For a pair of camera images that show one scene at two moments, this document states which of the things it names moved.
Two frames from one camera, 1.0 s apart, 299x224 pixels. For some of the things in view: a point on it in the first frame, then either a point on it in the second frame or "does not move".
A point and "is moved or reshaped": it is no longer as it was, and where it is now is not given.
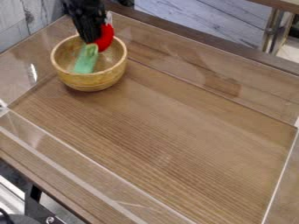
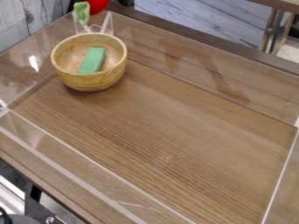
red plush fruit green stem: (103, 41) is moved or reshaped
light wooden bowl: (111, 65) does not move
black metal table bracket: (34, 209) does not move
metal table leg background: (279, 28) does not move
